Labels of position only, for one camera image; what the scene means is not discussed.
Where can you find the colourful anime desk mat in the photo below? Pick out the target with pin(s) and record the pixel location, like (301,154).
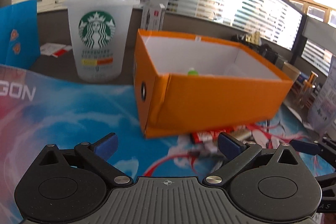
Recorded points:
(42,180)

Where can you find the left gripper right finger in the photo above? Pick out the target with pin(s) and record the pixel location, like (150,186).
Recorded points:
(240,158)

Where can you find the orange cardboard box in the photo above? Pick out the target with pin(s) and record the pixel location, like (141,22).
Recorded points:
(235,85)

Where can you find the yellow toy brick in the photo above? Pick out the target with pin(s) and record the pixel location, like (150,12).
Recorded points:
(253,38)

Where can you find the red white paper card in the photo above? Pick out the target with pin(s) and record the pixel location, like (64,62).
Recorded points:
(54,49)

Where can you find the clear tall box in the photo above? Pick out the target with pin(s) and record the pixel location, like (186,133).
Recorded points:
(153,15)

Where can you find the purple white refill pouch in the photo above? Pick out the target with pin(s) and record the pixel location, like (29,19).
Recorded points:
(321,114)

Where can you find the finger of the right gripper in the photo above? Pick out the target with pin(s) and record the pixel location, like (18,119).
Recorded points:
(310,148)

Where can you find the silver tube with label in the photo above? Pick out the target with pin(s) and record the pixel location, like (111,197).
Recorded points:
(242,134)

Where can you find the beige paper cup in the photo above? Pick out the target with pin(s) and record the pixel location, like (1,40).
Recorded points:
(291,71)

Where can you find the black mesh desk organizer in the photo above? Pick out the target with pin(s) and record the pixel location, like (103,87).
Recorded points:
(263,49)

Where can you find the blue paper bag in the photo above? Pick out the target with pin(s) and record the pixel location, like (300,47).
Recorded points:
(19,45)

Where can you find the red flat package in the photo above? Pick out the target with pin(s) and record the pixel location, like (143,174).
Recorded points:
(209,135)

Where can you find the Starbucks frosted plastic cup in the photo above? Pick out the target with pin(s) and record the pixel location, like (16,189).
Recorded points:
(98,30)

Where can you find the green cap small bottle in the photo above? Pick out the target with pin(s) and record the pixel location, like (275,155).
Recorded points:
(192,72)

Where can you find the gold cap perfume bottle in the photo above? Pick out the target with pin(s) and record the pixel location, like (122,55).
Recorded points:
(307,89)

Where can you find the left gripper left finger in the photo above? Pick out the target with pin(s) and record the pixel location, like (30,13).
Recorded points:
(94,156)

